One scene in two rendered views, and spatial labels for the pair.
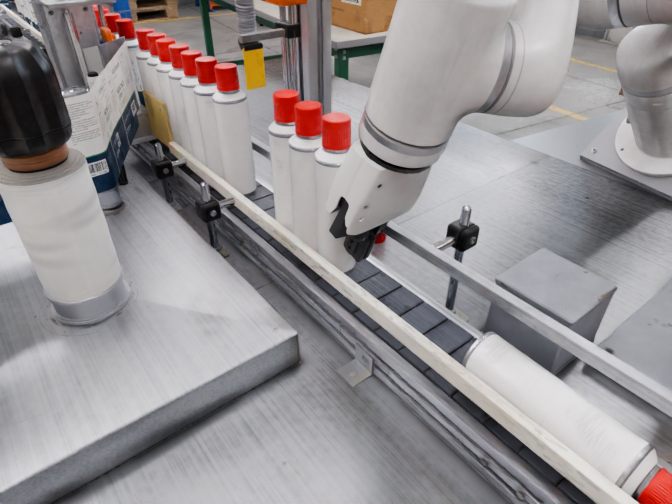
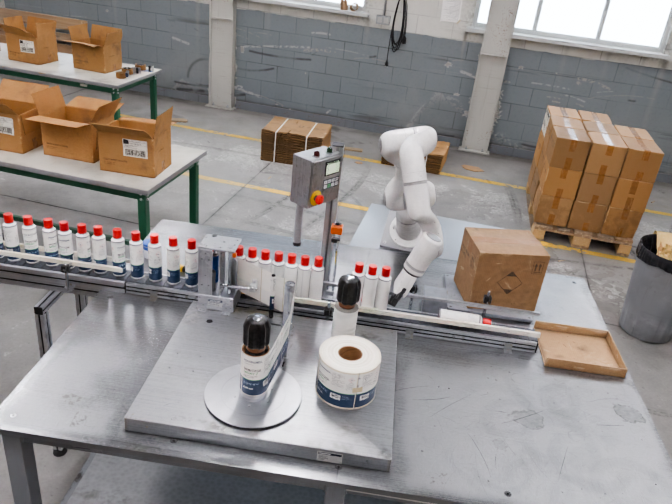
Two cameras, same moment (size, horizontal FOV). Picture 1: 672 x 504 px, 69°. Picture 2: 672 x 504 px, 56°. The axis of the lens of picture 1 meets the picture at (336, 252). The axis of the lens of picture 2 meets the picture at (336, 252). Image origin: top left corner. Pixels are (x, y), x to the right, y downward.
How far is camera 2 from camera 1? 213 cm
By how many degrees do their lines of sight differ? 42
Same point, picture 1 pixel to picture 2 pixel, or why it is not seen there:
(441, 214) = not seen: hidden behind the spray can
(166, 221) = (313, 322)
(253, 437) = (408, 358)
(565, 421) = (466, 317)
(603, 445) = (474, 318)
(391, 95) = (422, 262)
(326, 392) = (409, 343)
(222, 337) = (384, 339)
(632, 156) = (400, 241)
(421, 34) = (431, 251)
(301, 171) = (373, 285)
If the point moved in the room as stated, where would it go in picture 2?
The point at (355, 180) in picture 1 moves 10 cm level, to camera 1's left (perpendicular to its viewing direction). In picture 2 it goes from (409, 282) to (392, 290)
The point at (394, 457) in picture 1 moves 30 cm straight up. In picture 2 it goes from (436, 346) to (450, 279)
